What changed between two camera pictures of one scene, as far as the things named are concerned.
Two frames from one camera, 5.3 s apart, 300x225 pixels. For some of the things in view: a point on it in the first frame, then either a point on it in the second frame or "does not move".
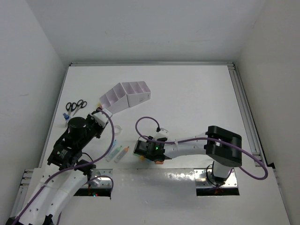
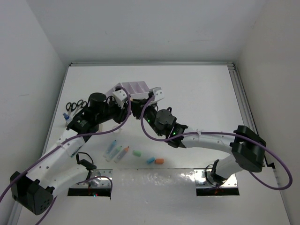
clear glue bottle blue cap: [66, 117] does not move
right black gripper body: [151, 158] to [148, 116]
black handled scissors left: [71, 107] does not move
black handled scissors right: [81, 104] does not move
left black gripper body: [93, 129] to [111, 110]
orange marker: [121, 154] does not move
